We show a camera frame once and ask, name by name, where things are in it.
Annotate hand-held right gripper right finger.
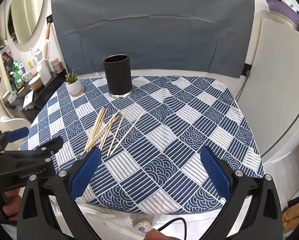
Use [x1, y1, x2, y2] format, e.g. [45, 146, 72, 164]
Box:
[200, 145, 282, 240]

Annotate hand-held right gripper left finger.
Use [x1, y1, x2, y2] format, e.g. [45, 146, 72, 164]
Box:
[16, 145, 103, 240]

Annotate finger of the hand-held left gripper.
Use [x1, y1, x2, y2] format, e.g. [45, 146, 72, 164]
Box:
[0, 136, 64, 166]
[0, 126, 30, 152]

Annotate bunch of wooden chopsticks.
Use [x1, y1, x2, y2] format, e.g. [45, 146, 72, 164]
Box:
[82, 106, 144, 157]

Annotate black cylindrical utensil holder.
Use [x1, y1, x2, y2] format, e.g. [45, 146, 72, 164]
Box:
[103, 54, 133, 99]

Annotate person's left hand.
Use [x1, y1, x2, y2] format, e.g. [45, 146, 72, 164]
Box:
[1, 187, 23, 222]

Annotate white phone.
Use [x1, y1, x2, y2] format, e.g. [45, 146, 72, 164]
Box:
[22, 90, 35, 108]

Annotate cream mug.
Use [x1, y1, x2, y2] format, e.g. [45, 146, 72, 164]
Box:
[28, 76, 45, 91]

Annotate green package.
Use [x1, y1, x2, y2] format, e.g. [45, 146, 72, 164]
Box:
[11, 61, 24, 90]

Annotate blue white patterned tablecloth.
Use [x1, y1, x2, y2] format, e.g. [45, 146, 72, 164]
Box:
[19, 76, 265, 215]

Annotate cactus in white pot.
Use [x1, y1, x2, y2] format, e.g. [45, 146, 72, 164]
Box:
[65, 70, 81, 95]

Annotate white pouch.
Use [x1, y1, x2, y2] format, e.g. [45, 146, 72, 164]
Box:
[38, 60, 52, 83]

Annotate stacked pink jars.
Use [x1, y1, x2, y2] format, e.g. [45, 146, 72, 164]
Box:
[51, 59, 64, 74]

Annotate white purple slipper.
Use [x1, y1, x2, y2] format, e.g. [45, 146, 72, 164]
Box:
[133, 220, 151, 232]

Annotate wooden hairbrush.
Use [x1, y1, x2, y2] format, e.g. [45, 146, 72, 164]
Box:
[43, 22, 51, 62]

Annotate yellow cloth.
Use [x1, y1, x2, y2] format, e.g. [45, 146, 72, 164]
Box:
[282, 197, 299, 230]

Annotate white refrigerator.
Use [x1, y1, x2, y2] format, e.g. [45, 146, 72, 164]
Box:
[237, 10, 299, 166]

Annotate grey backdrop cloth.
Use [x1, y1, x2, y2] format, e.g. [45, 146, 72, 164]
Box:
[51, 0, 255, 79]

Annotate purple colander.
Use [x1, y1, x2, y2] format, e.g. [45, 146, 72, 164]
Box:
[266, 0, 299, 25]

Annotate black cable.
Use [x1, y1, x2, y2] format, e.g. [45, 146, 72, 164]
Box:
[156, 217, 189, 240]

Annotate grey socket cable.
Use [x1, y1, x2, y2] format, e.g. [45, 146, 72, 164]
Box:
[236, 75, 249, 99]

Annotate round wall mirror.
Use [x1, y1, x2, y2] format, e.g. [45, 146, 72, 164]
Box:
[6, 0, 48, 45]

